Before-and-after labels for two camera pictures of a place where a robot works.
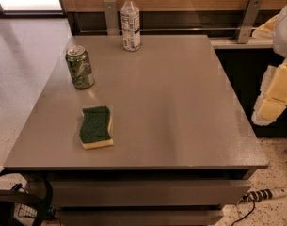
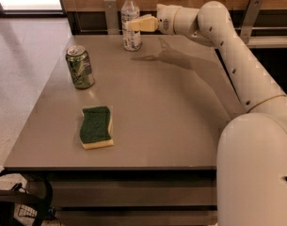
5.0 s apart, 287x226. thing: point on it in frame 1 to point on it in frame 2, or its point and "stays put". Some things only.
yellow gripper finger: x=281 y=87 to x=147 y=24
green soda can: x=80 y=67 stays put
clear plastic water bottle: x=130 y=23 stays put
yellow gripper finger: x=271 y=109 to x=150 y=15
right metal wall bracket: x=248 y=17 stays put
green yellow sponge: x=95 y=129 stays put
